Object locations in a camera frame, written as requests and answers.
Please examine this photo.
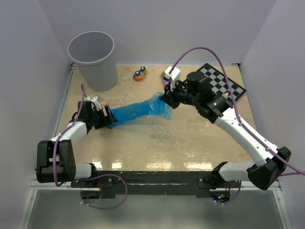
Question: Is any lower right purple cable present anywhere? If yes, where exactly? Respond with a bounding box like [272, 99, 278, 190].
[213, 178, 243, 206]

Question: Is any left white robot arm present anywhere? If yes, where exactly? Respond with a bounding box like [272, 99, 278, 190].
[36, 101, 118, 187]

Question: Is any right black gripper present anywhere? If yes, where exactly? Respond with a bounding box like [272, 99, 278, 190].
[161, 78, 200, 109]

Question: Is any colourful toy car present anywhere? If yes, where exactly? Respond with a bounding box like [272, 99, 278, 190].
[133, 66, 147, 81]

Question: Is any blue plastic trash bag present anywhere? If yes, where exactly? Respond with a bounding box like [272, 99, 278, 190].
[107, 92, 173, 129]

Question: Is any grey plastic trash bin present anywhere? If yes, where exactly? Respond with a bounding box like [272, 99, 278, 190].
[67, 31, 118, 92]

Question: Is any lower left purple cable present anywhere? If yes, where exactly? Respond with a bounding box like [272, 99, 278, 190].
[80, 174, 129, 210]

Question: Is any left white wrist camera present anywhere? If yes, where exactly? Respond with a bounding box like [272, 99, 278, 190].
[86, 96, 102, 109]

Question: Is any left aluminium rail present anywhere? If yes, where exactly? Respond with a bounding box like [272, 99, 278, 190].
[51, 62, 77, 138]

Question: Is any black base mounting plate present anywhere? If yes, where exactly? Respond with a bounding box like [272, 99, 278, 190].
[71, 171, 238, 198]

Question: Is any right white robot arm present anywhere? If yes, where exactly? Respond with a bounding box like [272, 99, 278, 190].
[160, 69, 291, 190]

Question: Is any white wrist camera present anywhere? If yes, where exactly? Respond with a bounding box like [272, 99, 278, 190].
[86, 96, 102, 109]
[164, 66, 181, 84]

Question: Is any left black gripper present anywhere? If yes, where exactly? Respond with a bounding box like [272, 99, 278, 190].
[89, 105, 118, 130]

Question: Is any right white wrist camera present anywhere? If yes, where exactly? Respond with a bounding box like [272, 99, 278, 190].
[164, 66, 181, 84]

